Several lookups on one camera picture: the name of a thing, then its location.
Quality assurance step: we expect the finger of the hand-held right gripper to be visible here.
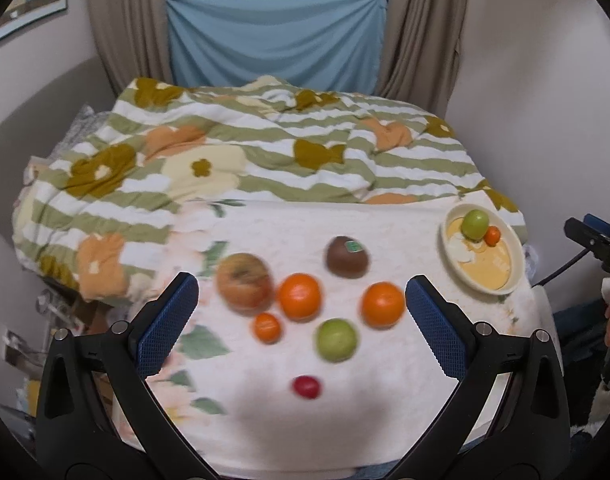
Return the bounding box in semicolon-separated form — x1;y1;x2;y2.
583;213;610;247
564;217;610;260

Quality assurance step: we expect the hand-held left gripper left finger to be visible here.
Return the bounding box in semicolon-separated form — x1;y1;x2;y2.
37;271;221;480

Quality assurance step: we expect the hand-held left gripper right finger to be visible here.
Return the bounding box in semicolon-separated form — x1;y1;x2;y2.
385;275;571;480

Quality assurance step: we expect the large orange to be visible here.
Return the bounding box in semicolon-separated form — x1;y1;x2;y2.
360;282;406;331
277;273;322;322

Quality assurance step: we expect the white and yellow bowl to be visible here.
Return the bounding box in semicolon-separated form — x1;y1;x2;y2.
439;204;525;297

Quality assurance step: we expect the yellow-red apple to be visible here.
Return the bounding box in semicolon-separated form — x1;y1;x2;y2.
216;253;276;317

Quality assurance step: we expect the green round fruit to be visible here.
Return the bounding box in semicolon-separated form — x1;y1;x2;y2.
313;318;360;363
460;209;490;240

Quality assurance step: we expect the brown kiwi with green sticker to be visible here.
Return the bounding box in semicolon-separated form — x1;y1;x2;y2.
325;236;371;280

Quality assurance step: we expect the red cherry tomato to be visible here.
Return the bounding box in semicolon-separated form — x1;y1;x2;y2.
292;375;322;401

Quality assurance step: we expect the crumpled white cloth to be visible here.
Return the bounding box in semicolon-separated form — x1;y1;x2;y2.
522;246;542;286

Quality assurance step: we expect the dark blue cloth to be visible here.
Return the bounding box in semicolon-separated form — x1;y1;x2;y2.
551;297;608;376

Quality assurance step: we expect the white floral blanket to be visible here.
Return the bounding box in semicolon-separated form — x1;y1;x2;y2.
112;199;557;476

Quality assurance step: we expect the metal rack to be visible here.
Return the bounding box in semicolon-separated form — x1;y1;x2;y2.
4;327;48;378

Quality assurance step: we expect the white fluffy clothing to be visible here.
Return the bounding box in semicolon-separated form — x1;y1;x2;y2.
572;387;610;438

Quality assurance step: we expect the yellow box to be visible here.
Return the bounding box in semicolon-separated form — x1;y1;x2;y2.
17;379;40;418

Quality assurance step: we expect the green striped floral blanket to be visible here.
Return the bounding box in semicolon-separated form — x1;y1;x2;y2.
12;75;528;305

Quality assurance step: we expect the grey patterned bedsheet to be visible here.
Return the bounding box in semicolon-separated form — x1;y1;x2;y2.
52;104;113;158

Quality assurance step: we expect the beige curtain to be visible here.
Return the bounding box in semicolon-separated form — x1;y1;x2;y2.
377;0;473;113
83;0;174;100

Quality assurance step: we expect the light blue hanging cloth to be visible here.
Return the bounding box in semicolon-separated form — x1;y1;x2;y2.
165;0;389;97

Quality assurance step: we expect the black cable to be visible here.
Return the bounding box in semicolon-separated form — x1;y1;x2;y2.
532;242;602;288

